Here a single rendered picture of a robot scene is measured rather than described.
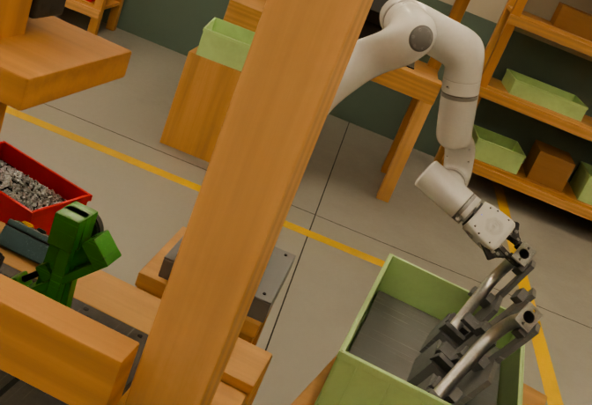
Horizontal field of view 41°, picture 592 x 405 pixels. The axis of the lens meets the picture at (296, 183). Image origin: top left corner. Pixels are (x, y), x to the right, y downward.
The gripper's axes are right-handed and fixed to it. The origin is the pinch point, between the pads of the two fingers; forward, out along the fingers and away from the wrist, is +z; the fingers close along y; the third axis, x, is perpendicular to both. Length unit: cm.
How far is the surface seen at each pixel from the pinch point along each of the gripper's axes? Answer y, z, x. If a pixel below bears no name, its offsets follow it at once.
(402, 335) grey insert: -29.9, -7.1, 20.6
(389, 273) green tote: -15.1, -19.8, 32.0
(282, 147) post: -65, -41, -107
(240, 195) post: -70, -42, -103
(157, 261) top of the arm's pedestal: -62, -65, 12
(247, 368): -70, -30, -18
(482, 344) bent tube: -30.1, 4.3, -14.0
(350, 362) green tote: -54, -15, -14
